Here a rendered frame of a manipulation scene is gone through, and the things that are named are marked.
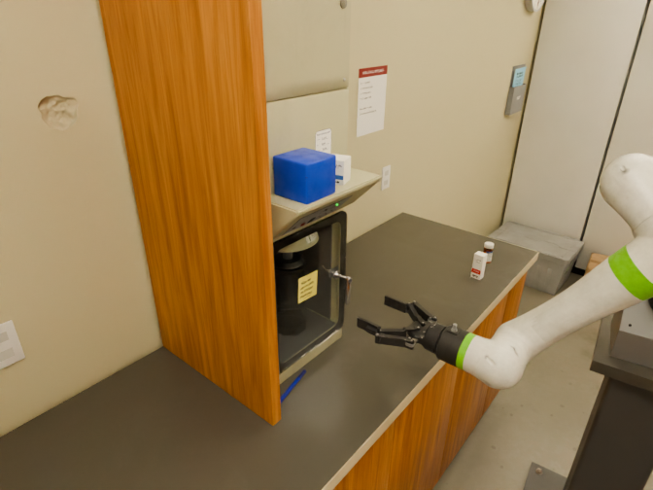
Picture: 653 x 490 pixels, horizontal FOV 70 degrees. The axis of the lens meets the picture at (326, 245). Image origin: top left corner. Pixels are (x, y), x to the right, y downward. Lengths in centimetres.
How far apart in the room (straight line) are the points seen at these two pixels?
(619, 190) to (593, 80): 274
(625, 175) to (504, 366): 47
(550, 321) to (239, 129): 81
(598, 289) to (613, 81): 279
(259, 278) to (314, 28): 55
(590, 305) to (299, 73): 81
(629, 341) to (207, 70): 138
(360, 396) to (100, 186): 88
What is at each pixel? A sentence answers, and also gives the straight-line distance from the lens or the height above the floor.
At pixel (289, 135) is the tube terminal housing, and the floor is 163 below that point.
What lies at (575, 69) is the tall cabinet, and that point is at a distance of 387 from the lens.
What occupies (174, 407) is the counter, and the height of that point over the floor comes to 94.
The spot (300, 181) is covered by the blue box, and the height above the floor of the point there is 156.
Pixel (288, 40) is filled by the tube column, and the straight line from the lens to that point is 105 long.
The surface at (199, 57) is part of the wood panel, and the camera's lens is 97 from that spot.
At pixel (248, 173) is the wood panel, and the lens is 92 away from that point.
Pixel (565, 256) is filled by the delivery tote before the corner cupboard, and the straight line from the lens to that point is 376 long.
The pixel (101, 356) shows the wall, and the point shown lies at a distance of 152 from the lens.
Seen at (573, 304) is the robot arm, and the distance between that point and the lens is 118.
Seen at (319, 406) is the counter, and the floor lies 94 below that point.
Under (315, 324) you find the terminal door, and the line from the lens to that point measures 136.
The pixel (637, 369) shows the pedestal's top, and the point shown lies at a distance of 170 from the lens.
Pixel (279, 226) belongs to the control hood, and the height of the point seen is 146.
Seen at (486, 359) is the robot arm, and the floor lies 118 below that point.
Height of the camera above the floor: 188
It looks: 27 degrees down
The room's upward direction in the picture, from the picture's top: 1 degrees clockwise
